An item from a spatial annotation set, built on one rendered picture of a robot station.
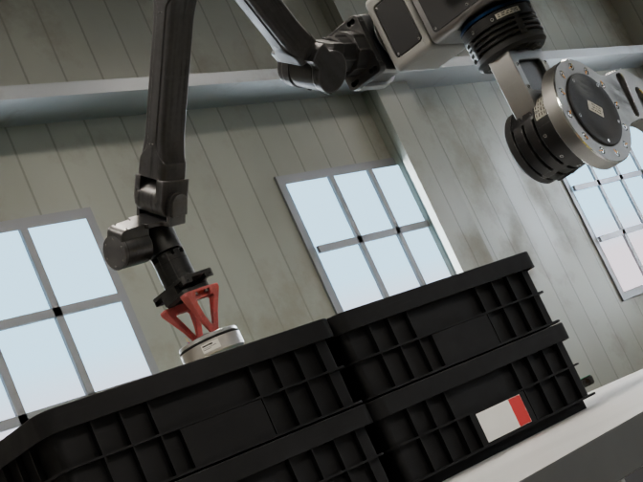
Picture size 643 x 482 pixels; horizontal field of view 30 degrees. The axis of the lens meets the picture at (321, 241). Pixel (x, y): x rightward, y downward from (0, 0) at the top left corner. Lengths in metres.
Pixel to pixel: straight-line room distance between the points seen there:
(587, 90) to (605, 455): 1.16
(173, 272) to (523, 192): 5.52
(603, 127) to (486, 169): 5.10
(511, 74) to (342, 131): 4.29
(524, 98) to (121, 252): 0.73
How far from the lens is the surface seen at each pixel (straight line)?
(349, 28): 2.28
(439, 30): 2.18
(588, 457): 1.01
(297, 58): 2.12
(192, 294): 1.92
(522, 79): 2.10
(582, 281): 7.43
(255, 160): 5.81
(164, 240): 1.97
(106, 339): 4.82
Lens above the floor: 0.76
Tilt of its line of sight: 10 degrees up
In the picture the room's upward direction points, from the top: 25 degrees counter-clockwise
